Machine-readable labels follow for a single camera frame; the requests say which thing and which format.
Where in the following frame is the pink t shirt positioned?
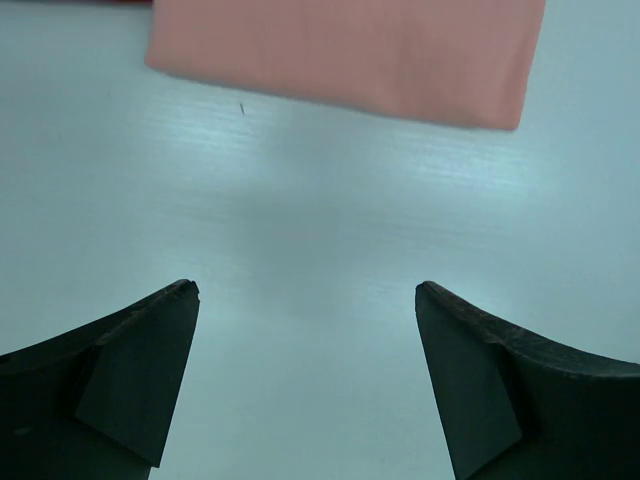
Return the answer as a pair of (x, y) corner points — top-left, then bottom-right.
(145, 0), (545, 131)

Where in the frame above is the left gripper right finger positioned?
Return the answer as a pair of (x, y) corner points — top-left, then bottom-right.
(415, 281), (639, 479)

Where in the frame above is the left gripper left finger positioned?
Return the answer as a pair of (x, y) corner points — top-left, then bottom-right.
(1, 279), (200, 479)

